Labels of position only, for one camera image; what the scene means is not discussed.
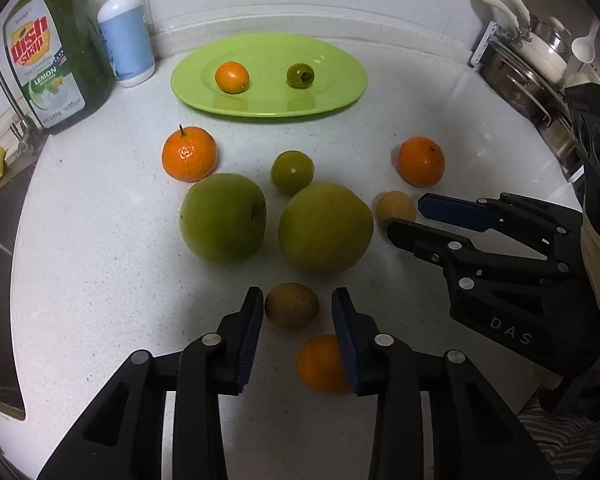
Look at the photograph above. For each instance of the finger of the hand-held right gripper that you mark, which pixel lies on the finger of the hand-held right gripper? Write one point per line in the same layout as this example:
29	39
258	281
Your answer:
450	210
420	237

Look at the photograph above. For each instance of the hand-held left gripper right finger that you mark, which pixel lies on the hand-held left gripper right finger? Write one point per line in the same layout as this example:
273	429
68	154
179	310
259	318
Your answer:
345	340

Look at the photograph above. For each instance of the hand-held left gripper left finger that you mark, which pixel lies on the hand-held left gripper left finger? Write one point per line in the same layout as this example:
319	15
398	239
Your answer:
252	335

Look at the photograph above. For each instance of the small orange kumquat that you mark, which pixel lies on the small orange kumquat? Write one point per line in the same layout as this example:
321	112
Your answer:
232	77
320	365

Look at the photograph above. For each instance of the small brown longan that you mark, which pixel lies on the small brown longan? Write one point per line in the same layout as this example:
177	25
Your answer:
392	206
291	306

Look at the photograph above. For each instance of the large green apple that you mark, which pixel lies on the large green apple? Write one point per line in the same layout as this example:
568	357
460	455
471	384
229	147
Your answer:
325	227
223	217

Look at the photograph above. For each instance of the small green jujube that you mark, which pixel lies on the small green jujube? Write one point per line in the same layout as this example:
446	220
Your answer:
300	75
292	172

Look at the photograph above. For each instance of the mandarin orange with stem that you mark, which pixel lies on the mandarin orange with stem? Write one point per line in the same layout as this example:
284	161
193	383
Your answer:
189	155

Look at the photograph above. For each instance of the green oval plate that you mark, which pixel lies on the green oval plate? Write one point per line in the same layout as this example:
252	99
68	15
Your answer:
265	102

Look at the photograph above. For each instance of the person's striped clothing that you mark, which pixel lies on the person's striped clothing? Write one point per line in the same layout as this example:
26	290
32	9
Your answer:
575	440

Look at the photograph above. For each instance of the steel pot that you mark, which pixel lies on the steel pot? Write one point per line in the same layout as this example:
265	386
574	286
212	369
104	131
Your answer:
525	92

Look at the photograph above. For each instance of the white ladle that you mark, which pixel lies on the white ladle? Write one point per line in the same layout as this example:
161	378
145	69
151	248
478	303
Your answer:
584	47

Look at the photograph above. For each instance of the steel sink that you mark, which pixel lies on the steel sink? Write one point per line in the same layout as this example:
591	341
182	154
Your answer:
0	285

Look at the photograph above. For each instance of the white blue pump bottle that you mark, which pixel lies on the white blue pump bottle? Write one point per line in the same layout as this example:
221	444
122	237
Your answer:
126	35

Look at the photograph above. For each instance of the green dish soap bottle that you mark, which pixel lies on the green dish soap bottle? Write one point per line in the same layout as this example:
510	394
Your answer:
55	60

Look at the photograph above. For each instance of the slim chrome faucet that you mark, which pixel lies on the slim chrome faucet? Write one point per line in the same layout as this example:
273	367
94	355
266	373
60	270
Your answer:
9	97

